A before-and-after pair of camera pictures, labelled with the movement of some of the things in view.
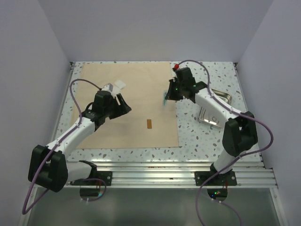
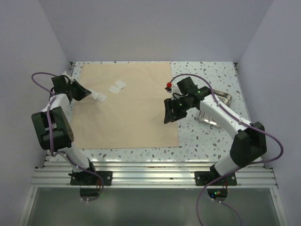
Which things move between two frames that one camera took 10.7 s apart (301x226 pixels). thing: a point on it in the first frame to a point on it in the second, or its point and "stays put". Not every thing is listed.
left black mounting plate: [93, 179] stays put
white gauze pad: [120, 84] stays put
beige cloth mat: [149, 123] stays put
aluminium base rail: [151, 174] stays put
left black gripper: [122, 109] to [83, 92]
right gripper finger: [174, 91] to [171, 113]
